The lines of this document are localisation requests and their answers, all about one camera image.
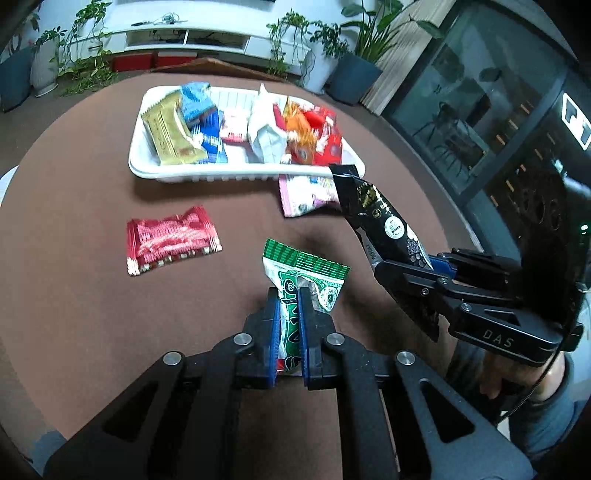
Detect pink snack packet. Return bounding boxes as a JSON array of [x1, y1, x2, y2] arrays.
[[278, 173, 345, 219]]

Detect bushy plant in white pot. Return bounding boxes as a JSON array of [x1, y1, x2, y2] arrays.
[[300, 20, 352, 96]]

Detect red storage boxes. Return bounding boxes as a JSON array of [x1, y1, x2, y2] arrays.
[[110, 51, 195, 73]]

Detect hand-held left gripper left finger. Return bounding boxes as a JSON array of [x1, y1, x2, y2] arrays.
[[44, 286, 280, 480]]

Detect large plant in grey pot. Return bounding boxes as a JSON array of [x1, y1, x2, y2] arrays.
[[325, 0, 445, 107]]

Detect trailing leafy plant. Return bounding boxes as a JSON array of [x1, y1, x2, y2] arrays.
[[59, 0, 120, 96]]

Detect orange snack packet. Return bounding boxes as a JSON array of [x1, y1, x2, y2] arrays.
[[281, 96, 322, 166]]

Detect white plastic tray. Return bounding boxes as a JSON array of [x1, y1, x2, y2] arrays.
[[128, 85, 366, 185]]

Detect shiny red snack packet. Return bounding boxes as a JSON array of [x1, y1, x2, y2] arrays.
[[126, 205, 223, 278]]

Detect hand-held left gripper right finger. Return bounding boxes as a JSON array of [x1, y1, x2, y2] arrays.
[[298, 285, 537, 480]]

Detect gold snack packet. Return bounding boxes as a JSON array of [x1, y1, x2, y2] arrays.
[[140, 89, 209, 167]]

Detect white chair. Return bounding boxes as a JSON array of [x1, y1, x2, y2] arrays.
[[0, 165, 20, 206]]

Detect red snack packet white print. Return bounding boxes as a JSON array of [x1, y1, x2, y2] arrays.
[[300, 104, 345, 168]]

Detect black snack packet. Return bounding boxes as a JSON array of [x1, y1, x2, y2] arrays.
[[328, 162, 440, 343]]

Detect red and white snack packet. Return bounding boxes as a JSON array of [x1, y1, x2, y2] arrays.
[[220, 108, 251, 145]]

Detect dark blue snack packet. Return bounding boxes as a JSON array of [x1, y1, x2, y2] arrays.
[[193, 109, 230, 165]]

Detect green and white snack packet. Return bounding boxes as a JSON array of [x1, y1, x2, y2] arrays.
[[262, 237, 351, 376]]

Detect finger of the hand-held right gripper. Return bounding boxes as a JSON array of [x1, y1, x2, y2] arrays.
[[429, 248, 527, 296], [373, 258, 583, 368]]

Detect light blue snack packet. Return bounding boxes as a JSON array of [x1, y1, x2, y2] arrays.
[[178, 82, 219, 139]]

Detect glass door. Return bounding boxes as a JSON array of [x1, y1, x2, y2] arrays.
[[382, 0, 591, 261]]

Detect person's right hand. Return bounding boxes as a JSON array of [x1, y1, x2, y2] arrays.
[[478, 353, 568, 403]]

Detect white low cabinet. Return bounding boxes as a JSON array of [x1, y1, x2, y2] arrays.
[[104, 21, 311, 75]]

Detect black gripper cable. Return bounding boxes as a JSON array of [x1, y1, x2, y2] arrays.
[[499, 285, 589, 423]]

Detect wooden slat panel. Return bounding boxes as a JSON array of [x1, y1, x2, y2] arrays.
[[361, 0, 459, 117]]

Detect white snack packet red stripe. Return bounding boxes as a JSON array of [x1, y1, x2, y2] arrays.
[[247, 84, 290, 165]]

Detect hanging vine plant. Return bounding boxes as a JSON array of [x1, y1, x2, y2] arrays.
[[267, 9, 311, 80]]

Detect person's right forearm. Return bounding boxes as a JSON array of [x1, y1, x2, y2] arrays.
[[445, 340, 591, 463]]

